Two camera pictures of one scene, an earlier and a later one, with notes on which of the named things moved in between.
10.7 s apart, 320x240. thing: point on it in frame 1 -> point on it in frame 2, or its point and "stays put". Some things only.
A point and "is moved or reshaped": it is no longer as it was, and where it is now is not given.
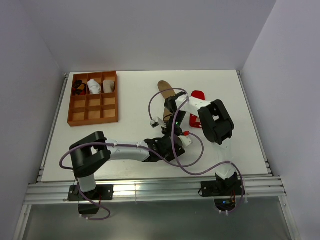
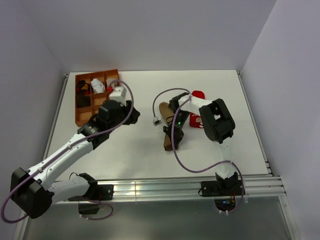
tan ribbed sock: [168, 92] is moved or reshaped
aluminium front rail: [127, 191] stays put
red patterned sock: [194, 120] stays put
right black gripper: [167, 129] stays put
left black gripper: [179, 151] -> [133, 118]
